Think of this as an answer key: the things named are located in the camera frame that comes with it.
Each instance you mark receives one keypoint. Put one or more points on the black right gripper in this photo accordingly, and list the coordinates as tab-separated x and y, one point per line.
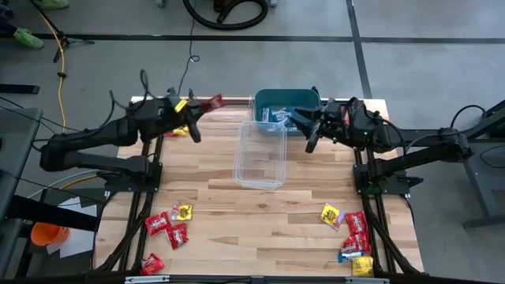
335	122

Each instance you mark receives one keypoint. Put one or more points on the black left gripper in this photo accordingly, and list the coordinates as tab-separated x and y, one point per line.
173	118

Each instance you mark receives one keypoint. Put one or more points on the large clear plastic bin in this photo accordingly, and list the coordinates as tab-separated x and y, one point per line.
260	165

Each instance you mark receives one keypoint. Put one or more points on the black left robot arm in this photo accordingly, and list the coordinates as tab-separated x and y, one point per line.
98	134

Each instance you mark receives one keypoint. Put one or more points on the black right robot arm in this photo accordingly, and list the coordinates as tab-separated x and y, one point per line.
418	155

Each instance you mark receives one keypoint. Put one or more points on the small clear plastic bin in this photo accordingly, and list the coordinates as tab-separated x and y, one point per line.
233	122

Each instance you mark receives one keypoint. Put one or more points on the teal plastic bin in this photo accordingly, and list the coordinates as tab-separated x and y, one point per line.
284	98

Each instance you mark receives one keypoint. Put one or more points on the grey caster wheel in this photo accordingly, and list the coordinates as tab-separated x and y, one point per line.
160	3
272	3

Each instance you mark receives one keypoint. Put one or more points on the black tripod stand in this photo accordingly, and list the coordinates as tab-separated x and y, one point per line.
79	41

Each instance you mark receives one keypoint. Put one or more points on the white paper sheets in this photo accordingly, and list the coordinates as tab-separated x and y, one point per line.
79	240

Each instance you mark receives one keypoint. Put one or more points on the grey metal stand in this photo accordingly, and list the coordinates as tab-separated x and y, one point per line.
477	177

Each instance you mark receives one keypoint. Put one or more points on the black metal beam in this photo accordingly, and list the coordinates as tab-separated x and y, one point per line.
51	213

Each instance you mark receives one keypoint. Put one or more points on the black flat bar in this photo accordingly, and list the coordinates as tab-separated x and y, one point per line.
19	89

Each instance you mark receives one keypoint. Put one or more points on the grey desk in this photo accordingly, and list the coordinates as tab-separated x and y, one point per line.
16	150

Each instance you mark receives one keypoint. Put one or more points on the person's green shoe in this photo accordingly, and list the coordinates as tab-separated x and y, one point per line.
27	38
51	3

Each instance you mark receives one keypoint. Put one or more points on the orange bucket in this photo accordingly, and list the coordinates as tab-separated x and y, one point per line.
45	234

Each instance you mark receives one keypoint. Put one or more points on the person's leg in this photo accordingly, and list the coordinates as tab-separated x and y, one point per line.
4	23

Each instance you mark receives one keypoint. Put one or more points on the silver metal bracket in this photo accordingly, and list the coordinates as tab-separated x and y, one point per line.
147	279
367	281

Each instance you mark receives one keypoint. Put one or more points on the black metal table frame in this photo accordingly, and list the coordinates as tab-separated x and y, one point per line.
197	279

